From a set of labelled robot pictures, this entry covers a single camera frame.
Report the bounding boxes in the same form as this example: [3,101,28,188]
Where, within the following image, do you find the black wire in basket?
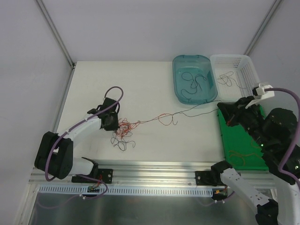
[217,71,248,90]

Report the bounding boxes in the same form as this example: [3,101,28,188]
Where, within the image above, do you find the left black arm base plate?
[71,169,113,184]

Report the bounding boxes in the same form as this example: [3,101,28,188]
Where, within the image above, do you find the orange wire in green tray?
[228,150,261,166]

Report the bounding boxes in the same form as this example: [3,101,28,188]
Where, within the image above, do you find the left aluminium frame post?
[35,0,75,68]

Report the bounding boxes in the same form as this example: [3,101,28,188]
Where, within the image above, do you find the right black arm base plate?
[195,171,224,187]

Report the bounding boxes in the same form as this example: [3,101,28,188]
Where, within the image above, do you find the orange purple black wires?
[110,103,220,152]

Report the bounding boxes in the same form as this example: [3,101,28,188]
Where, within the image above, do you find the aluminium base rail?
[29,160,275,189]

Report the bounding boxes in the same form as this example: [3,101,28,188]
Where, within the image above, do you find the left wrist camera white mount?
[104,95,117,101]

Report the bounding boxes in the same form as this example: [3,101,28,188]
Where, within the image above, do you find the aluminium frame post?
[244,0,284,56]
[35,0,75,68]

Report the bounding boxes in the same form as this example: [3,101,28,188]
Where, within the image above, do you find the teal transparent plastic bin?
[172,55,218,105]

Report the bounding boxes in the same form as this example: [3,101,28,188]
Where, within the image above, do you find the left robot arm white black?
[34,97,120,182]

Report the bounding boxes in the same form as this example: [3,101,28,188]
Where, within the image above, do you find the white perforated plastic basket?
[210,54,260,102]

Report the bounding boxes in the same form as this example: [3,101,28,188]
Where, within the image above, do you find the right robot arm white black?
[209,97,300,225]

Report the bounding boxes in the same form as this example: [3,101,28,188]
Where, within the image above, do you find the dark thin wire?
[180,71,208,101]

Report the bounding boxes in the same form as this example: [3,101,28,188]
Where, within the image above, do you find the white slotted cable duct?
[38,185,213,197]

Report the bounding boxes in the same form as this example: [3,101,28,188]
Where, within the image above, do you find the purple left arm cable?
[44,86,125,181]

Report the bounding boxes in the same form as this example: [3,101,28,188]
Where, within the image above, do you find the right aluminium frame post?
[244,0,284,56]

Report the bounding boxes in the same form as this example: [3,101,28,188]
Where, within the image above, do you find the green plastic tray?
[217,110,268,171]

